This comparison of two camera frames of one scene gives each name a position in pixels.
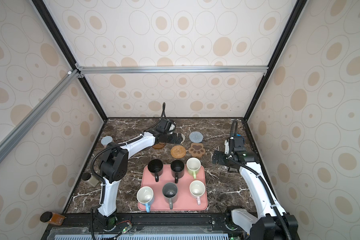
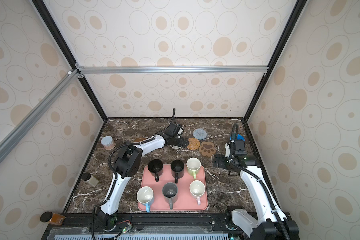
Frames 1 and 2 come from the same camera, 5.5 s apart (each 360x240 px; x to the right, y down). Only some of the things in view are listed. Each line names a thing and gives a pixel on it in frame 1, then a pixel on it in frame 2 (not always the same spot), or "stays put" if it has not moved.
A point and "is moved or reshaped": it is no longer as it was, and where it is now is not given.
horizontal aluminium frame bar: [171, 69] stays put
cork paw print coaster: [197, 150] to [207, 148]
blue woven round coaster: [196, 137] is moved or reshaped
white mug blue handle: [145, 195] stays put
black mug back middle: [177, 169] stays put
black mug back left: [155, 167] stays put
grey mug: [170, 191] stays put
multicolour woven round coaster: [183, 138] is moved or reshaped
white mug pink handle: [197, 188] stays put
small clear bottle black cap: [88, 177] stays put
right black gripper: [221, 160] stays put
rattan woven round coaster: [178, 151] to [194, 143]
